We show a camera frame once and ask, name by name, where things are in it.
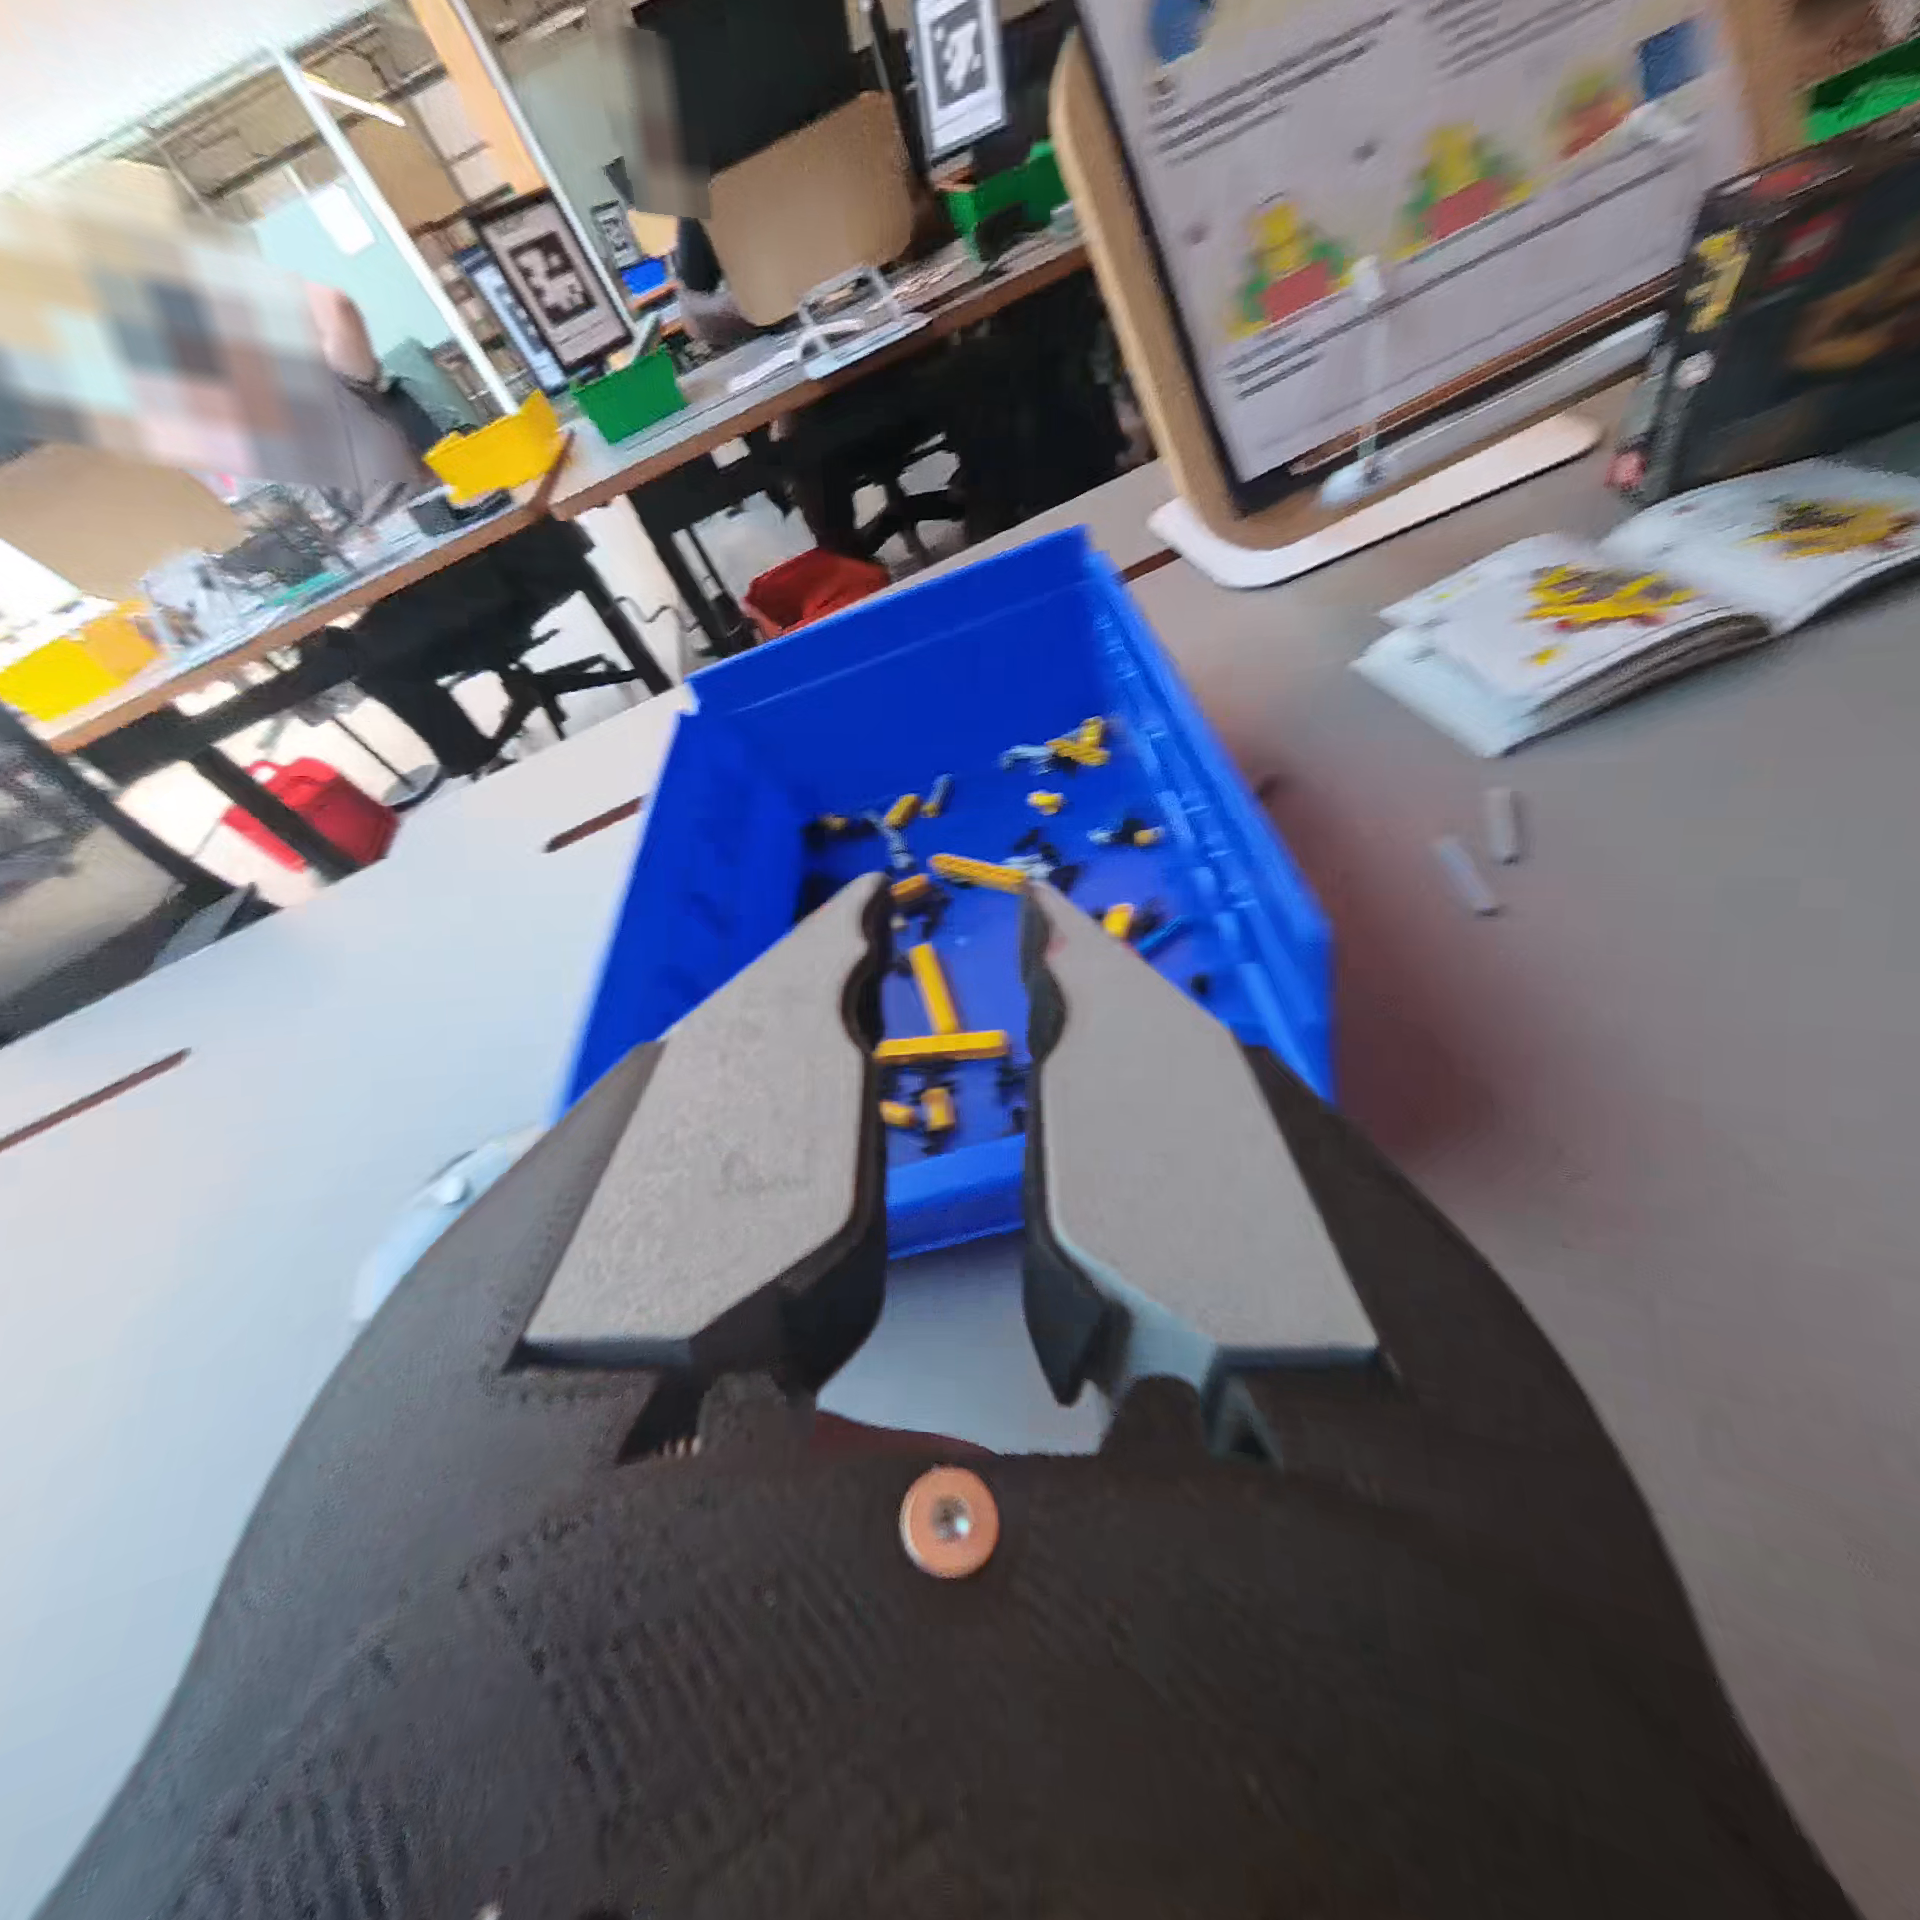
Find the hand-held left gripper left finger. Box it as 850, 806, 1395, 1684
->
510, 873, 894, 1403

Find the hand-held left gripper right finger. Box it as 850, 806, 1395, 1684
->
1019, 881, 1384, 1466

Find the pile of yellow black lego pieces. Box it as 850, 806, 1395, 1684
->
810, 718, 1202, 1156

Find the blue plastic bin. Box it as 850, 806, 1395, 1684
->
563, 526, 1336, 1263

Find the black lego box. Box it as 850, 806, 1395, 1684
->
1611, 113, 1920, 506

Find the clear plastic bag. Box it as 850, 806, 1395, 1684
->
352, 1132, 528, 1321

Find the black office chair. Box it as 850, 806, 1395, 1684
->
779, 435, 963, 560
434, 600, 646, 769

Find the red basket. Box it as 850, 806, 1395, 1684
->
746, 547, 888, 640
223, 756, 399, 873

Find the wooden desk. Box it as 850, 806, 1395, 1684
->
546, 232, 1096, 663
30, 435, 677, 887

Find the black mesh chair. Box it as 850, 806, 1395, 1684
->
0, 704, 279, 1046

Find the open instruction booklet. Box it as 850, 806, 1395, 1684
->
1357, 457, 1920, 760

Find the yellow plastic bin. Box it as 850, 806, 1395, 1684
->
423, 392, 568, 506
0, 609, 159, 720

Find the green plastic bin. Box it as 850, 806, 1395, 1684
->
941, 143, 1069, 257
568, 347, 688, 444
1808, 36, 1920, 144

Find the white booklet stand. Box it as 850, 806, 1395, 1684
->
796, 268, 932, 377

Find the monitor with black-white tag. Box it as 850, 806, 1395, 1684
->
470, 194, 634, 377
450, 247, 531, 396
908, 0, 1010, 161

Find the cardboard divider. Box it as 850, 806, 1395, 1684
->
704, 90, 920, 329
0, 441, 243, 601

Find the wood-framed instruction screen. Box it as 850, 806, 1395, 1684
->
1050, 0, 1802, 548

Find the white gooseneck clip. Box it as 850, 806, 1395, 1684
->
1319, 257, 1389, 510

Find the black monitor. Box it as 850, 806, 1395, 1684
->
660, 0, 902, 138

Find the white screen base plate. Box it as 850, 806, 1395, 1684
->
1147, 411, 1607, 590

